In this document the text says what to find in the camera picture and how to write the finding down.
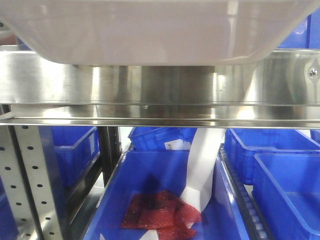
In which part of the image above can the blue bin lower right front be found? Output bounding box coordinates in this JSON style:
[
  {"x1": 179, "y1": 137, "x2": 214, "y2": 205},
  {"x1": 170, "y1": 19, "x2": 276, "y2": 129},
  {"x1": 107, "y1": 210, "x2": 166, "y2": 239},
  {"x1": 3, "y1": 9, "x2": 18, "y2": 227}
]
[{"x1": 252, "y1": 153, "x2": 320, "y2": 240}]

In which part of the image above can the red bubble wrap bag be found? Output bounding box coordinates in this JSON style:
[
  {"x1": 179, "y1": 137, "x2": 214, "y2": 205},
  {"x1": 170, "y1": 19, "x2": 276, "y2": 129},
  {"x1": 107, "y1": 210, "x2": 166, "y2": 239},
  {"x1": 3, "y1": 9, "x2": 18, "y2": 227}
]
[{"x1": 120, "y1": 190, "x2": 202, "y2": 240}]

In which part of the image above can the black roller track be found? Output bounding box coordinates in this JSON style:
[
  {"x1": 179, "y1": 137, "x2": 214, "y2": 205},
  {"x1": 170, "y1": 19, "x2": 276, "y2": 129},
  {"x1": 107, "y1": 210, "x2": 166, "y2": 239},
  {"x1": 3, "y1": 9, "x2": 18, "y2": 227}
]
[{"x1": 218, "y1": 143, "x2": 271, "y2": 240}]

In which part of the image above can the white plastic storage bin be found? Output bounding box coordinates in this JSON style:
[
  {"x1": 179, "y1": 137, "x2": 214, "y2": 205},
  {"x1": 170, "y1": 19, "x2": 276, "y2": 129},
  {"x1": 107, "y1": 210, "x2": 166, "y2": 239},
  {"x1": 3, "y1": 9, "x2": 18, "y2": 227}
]
[{"x1": 0, "y1": 0, "x2": 320, "y2": 66}]

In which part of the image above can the blue bin with red bag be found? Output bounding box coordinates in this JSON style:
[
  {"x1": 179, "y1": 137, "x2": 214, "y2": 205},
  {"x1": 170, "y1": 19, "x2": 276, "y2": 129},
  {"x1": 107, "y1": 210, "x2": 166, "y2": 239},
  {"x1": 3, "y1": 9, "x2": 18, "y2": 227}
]
[{"x1": 83, "y1": 150, "x2": 249, "y2": 240}]

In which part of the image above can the blue bin lower right rear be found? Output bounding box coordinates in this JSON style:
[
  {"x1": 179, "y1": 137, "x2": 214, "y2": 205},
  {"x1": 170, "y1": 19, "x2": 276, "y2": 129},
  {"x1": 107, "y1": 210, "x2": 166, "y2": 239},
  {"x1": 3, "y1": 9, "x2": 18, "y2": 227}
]
[{"x1": 224, "y1": 128, "x2": 320, "y2": 185}]

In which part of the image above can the blue bin upper right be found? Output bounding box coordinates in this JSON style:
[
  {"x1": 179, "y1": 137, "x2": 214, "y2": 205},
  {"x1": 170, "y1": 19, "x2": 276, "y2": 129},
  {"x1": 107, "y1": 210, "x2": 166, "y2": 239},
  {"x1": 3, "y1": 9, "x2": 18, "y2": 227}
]
[{"x1": 278, "y1": 8, "x2": 320, "y2": 50}]

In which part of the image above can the stainless steel shelf rail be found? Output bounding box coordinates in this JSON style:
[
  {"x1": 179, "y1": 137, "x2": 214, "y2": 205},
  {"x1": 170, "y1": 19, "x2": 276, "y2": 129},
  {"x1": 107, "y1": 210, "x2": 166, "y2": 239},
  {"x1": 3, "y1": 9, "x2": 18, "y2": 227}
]
[{"x1": 0, "y1": 46, "x2": 320, "y2": 129}]

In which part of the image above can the white paper strip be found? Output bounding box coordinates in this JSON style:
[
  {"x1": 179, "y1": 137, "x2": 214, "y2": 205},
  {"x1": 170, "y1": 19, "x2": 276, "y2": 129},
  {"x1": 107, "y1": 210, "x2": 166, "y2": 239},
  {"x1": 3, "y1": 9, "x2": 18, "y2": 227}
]
[{"x1": 99, "y1": 127, "x2": 226, "y2": 240}]

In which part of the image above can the blue bin lower left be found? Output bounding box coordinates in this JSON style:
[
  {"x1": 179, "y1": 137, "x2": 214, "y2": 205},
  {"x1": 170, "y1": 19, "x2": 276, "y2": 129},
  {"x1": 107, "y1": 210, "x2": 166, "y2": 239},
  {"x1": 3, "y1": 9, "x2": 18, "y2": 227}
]
[{"x1": 51, "y1": 126, "x2": 100, "y2": 188}]

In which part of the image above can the blue bin rear centre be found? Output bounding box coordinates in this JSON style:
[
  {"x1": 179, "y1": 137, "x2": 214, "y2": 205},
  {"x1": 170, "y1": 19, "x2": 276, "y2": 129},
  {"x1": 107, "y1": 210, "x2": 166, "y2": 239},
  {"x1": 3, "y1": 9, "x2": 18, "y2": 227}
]
[{"x1": 128, "y1": 127, "x2": 197, "y2": 151}]

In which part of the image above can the perforated metal shelf upright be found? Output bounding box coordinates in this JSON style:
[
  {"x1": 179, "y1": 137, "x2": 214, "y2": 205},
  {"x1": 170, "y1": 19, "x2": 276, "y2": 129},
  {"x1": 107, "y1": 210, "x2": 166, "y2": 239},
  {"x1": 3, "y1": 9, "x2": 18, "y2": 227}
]
[{"x1": 0, "y1": 125, "x2": 68, "y2": 240}]

